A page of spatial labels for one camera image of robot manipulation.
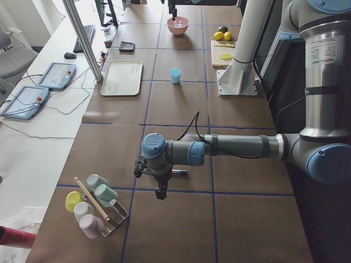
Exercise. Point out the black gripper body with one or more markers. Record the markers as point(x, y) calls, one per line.
point(173, 10)
point(161, 181)

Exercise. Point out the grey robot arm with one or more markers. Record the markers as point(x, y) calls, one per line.
point(322, 148)

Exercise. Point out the pile of ice cubes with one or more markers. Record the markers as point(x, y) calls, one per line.
point(178, 23)

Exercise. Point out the green cup on rack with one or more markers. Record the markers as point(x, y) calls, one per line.
point(105, 195)

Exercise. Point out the grey-green cup on rack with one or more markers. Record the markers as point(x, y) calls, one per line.
point(94, 180)

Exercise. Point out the light blue plastic cup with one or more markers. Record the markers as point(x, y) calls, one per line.
point(175, 75)

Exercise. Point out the white cup on rack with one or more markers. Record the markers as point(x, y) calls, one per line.
point(81, 209)

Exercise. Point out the yellow cup on rack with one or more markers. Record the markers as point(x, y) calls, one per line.
point(72, 199)

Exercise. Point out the pink cup on rack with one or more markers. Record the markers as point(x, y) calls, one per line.
point(91, 225)

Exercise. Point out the pink bowl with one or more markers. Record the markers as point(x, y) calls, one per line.
point(178, 31)

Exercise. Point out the steel muddler with black tip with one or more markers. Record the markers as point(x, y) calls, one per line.
point(180, 172)

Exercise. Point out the yellow lemon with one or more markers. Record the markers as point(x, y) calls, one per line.
point(227, 36)
point(218, 36)

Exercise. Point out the green avocado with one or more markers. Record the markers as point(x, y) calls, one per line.
point(223, 29)

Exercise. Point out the grey folded cloth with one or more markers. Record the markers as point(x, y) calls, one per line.
point(127, 47)

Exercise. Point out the wooden rolling pin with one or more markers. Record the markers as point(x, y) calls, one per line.
point(92, 199)

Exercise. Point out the yellow plastic knife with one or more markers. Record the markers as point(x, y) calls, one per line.
point(225, 45)

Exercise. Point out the bamboo cutting board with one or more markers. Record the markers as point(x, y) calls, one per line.
point(216, 51)

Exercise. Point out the lemon slices stack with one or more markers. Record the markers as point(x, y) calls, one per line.
point(226, 56)

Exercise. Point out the cream bear serving tray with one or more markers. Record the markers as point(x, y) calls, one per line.
point(122, 78)

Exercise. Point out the black computer mouse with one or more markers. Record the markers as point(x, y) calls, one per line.
point(70, 56)

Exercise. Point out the blue teach pendant far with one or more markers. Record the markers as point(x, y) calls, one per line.
point(57, 76)

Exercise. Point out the blue teach pendant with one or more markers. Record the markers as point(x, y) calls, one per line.
point(57, 76)
point(26, 103)

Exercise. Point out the blue teach pendant near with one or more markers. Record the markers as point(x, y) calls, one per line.
point(26, 103)

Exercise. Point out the red cylinder object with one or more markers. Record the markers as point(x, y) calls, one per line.
point(16, 238)

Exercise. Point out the grey office chair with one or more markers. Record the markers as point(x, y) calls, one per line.
point(14, 60)

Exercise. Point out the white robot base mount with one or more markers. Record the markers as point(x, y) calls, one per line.
point(238, 78)

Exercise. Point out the aluminium frame post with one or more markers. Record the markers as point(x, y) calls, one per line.
point(78, 27)

